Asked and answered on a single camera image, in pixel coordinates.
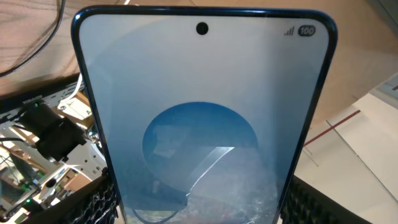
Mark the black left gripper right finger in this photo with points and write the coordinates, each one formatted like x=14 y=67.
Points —
x=306 y=205

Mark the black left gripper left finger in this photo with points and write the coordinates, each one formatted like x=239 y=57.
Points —
x=95 y=203

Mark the blue Galaxy smartphone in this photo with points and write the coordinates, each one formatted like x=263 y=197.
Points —
x=202 y=112

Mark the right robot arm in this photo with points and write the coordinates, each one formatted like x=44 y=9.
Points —
x=49 y=147

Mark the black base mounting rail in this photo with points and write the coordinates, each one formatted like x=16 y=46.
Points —
x=53 y=94

